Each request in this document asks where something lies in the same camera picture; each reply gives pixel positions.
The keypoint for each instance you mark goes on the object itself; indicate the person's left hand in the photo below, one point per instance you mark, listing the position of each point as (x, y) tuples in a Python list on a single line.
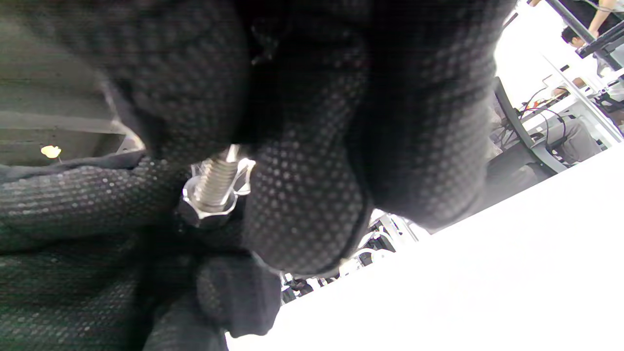
[(87, 273)]

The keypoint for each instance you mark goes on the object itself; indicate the person's right hand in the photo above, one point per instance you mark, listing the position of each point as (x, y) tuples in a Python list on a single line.
[(317, 97)]

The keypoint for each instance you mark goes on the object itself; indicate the silver hex nut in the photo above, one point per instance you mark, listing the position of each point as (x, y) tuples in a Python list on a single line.
[(202, 217)]

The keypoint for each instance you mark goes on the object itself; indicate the silver threaded screw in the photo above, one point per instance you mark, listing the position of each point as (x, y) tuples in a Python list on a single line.
[(217, 183)]

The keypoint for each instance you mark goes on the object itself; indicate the round ceiling light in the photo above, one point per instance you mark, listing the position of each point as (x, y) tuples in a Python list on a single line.
[(50, 151)]

